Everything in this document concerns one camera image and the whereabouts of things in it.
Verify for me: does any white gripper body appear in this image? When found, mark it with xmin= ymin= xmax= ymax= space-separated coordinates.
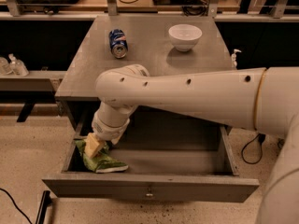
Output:
xmin=92 ymin=111 xmax=130 ymax=145

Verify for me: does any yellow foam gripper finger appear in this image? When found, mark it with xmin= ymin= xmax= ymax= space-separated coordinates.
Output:
xmin=84 ymin=133 xmax=105 ymax=159

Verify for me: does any green jalapeno chip bag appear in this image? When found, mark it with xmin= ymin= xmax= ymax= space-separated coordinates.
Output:
xmin=74 ymin=139 xmax=128 ymax=174

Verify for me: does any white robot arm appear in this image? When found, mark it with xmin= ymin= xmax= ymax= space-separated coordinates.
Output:
xmin=92 ymin=64 xmax=299 ymax=224

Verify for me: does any grey open top drawer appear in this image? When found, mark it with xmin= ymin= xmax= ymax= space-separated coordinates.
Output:
xmin=43 ymin=108 xmax=259 ymax=203

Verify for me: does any metal drawer knob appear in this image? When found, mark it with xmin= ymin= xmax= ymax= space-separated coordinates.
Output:
xmin=145 ymin=187 xmax=154 ymax=199

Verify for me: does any grey cabinet counter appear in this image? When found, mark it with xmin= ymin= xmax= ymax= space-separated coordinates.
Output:
xmin=54 ymin=14 xmax=251 ymax=135

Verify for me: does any black stand leg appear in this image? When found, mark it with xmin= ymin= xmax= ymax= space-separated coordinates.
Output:
xmin=35 ymin=190 xmax=52 ymax=224

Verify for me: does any blue soda can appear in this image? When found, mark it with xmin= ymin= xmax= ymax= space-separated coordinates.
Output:
xmin=108 ymin=29 xmax=128 ymax=59

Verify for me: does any white ceramic bowl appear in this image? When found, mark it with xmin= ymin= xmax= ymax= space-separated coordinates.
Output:
xmin=168 ymin=24 xmax=203 ymax=52

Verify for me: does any white pump dispenser bottle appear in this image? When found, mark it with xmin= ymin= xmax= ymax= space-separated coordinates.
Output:
xmin=231 ymin=49 xmax=242 ymax=68

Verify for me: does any black cable on floor left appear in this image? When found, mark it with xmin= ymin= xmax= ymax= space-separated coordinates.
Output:
xmin=0 ymin=188 xmax=34 ymax=224

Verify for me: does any black cable on floor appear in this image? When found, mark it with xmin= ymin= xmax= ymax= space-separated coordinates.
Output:
xmin=0 ymin=188 xmax=34 ymax=224
xmin=240 ymin=133 xmax=267 ymax=165

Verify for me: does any black cable on floor right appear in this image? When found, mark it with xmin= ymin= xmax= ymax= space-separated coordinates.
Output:
xmin=240 ymin=133 xmax=267 ymax=165

